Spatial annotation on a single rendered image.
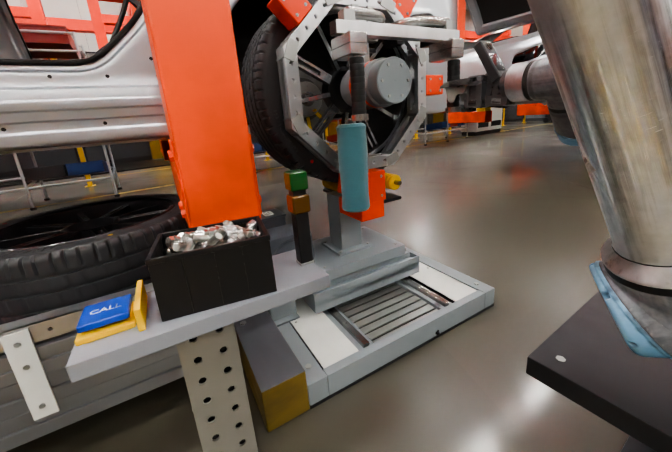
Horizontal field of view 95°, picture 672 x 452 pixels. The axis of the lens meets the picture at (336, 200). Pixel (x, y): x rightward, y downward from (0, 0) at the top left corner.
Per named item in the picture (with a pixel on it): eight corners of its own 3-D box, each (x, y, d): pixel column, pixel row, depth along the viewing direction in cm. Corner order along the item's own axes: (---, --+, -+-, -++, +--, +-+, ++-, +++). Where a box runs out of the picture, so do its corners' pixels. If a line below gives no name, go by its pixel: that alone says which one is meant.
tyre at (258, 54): (370, 0, 130) (212, 12, 102) (410, -24, 110) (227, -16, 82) (393, 152, 151) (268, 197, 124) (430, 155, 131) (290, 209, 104)
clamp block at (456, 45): (439, 63, 97) (439, 44, 95) (464, 57, 89) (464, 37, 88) (428, 63, 94) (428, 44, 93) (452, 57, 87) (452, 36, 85)
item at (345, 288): (370, 247, 164) (369, 230, 161) (419, 273, 133) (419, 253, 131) (281, 276, 140) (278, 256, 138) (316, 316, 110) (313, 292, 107)
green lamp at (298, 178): (301, 186, 68) (299, 168, 67) (309, 189, 65) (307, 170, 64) (284, 189, 66) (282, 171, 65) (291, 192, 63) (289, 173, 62)
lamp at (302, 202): (304, 208, 70) (302, 190, 69) (311, 211, 66) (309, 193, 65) (287, 211, 68) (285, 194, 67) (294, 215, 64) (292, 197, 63)
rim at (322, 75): (359, 22, 129) (243, 35, 108) (396, 2, 109) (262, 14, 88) (378, 140, 145) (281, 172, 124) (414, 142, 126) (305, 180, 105)
